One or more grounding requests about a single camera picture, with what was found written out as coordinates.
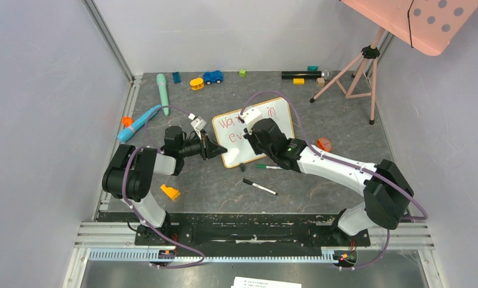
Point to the yellow block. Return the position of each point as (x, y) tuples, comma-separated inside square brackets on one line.
[(298, 81)]

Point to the blue toy crayon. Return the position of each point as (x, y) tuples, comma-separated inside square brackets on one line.
[(127, 132)]

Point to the orange small toy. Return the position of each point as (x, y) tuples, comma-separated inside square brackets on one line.
[(127, 121)]

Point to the mint green toy crayon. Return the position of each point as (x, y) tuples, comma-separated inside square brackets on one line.
[(162, 87)]

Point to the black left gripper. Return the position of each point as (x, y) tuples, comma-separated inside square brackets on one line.
[(209, 148)]

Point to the blue toy car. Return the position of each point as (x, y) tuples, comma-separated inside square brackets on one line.
[(210, 77)]

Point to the green capped marker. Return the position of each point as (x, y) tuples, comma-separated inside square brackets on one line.
[(264, 166)]

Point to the black capped marker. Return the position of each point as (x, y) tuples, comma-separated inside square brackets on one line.
[(249, 182)]

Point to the dark blue block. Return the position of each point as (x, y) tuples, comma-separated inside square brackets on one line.
[(176, 77)]

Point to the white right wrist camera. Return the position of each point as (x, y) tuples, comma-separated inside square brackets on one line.
[(250, 117)]

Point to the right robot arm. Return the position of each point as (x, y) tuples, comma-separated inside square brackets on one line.
[(385, 191)]

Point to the pink perforated panel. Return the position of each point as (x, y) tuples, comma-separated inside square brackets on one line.
[(426, 25)]

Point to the white paper sheet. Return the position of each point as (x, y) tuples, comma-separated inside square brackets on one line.
[(260, 283)]

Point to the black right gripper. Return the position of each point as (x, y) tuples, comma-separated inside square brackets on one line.
[(253, 139)]

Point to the orange wedge toy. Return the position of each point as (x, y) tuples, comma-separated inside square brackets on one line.
[(170, 192)]

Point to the wooden block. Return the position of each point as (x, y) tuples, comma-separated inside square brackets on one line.
[(321, 82)]

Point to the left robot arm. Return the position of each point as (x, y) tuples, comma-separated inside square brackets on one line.
[(129, 175)]

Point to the black microphone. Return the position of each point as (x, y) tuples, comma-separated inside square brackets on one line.
[(326, 74)]

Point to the orange lego brick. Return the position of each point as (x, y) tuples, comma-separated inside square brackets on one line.
[(324, 144)]

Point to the pink tripod stand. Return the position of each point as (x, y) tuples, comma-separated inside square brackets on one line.
[(368, 55)]

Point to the yellow framed whiteboard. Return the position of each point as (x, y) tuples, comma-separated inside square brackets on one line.
[(229, 131)]

